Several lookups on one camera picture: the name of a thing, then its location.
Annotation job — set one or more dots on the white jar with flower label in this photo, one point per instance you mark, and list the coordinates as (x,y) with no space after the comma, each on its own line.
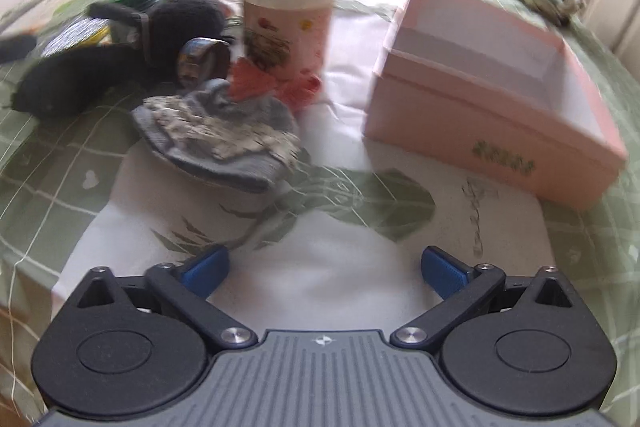
(287,38)

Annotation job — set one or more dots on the roll of patterned tape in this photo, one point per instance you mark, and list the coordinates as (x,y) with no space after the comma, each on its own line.
(203,59)

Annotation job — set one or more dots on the grey knitted hat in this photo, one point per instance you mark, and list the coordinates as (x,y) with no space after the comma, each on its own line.
(248,145)

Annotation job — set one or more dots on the pink sock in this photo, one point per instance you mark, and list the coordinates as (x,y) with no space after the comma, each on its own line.
(248,81)

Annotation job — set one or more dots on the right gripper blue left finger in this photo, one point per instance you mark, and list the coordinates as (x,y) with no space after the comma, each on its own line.
(182,291)

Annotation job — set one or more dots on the pink cardboard box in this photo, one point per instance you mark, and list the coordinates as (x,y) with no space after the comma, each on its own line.
(479,88)

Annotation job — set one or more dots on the green patterned bedspread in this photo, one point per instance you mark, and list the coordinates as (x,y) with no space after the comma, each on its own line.
(338,248)

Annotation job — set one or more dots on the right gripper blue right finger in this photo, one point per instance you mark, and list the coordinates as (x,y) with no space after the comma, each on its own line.
(465,292)

